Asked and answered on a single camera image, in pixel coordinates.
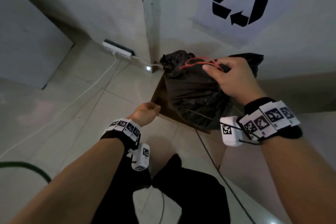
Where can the person's left hand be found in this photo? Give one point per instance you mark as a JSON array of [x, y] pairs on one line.
[[145, 113]]

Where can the person's right hand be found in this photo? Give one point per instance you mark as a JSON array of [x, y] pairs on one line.
[[236, 79]]

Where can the black garbage bag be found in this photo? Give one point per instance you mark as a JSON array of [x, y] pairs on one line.
[[194, 95]]

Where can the red bag tie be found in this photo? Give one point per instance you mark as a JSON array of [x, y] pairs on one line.
[[194, 61]]

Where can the person's left forearm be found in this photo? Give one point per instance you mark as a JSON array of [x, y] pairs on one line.
[[78, 179]]

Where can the person's right forearm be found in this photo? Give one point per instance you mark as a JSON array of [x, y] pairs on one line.
[[299, 179]]

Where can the brown cardboard box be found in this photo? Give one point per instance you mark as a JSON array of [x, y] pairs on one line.
[[164, 105]]

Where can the recycling symbol poster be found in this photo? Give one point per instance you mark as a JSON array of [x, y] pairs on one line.
[[236, 29]]

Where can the right wrist marker band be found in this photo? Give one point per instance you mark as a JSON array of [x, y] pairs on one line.
[[267, 121]]

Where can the white power strip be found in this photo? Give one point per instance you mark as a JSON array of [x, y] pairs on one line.
[[116, 50]]

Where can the white table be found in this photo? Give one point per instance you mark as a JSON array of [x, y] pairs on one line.
[[29, 48]]

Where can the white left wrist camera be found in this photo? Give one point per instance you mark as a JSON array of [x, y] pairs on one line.
[[141, 158]]

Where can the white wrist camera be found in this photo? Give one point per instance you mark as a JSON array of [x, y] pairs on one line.
[[231, 132], [141, 158]]

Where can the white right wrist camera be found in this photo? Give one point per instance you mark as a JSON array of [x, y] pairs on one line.
[[231, 132]]

